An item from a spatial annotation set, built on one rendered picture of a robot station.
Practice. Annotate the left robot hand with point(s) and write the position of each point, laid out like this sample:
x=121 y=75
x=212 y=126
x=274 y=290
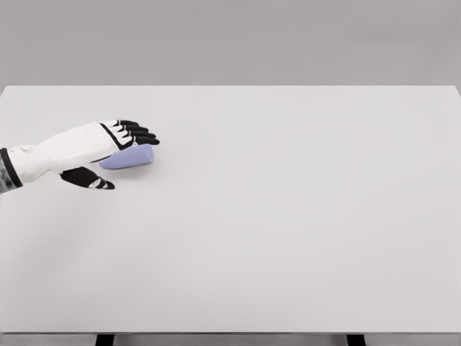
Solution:
x=86 y=144

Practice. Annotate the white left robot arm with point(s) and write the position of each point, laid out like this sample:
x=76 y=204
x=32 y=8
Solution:
x=25 y=162

